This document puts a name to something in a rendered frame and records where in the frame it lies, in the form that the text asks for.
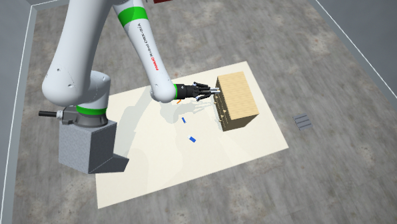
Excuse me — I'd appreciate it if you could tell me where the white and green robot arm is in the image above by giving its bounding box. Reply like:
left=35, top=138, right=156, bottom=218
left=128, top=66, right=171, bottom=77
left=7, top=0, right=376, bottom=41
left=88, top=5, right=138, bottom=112
left=39, top=0, right=187, bottom=128

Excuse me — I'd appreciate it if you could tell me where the brown wooden chest of drawers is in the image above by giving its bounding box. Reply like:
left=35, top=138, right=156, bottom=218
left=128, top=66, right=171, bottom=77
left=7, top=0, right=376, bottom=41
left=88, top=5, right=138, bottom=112
left=217, top=71, right=260, bottom=132

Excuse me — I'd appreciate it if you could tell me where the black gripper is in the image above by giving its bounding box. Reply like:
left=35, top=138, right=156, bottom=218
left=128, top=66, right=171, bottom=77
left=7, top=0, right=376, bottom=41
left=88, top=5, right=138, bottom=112
left=185, top=82, right=220, bottom=101

